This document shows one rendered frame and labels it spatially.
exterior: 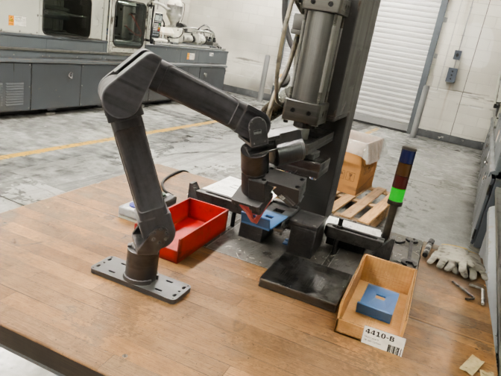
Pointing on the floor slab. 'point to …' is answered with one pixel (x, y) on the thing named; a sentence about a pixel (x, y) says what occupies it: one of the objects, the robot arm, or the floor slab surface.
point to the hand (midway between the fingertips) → (254, 218)
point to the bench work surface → (200, 306)
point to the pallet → (372, 218)
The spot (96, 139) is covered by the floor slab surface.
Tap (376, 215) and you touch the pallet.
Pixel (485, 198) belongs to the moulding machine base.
